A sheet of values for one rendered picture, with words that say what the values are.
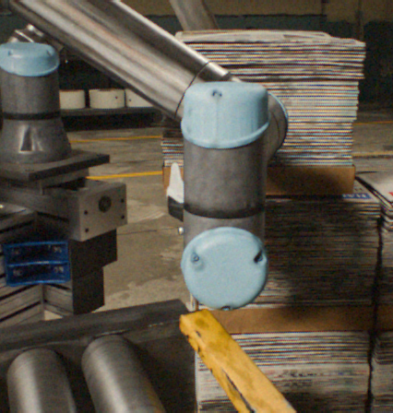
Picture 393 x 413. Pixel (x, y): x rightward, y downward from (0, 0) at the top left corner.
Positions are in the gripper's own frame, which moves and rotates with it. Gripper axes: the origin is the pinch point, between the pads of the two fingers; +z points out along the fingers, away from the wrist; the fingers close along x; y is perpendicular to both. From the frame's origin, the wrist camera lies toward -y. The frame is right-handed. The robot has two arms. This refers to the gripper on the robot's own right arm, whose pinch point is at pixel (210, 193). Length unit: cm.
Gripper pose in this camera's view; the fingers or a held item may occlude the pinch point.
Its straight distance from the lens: 83.9
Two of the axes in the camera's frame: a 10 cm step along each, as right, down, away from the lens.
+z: -0.2, -2.8, 9.6
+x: -10.0, 0.0, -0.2
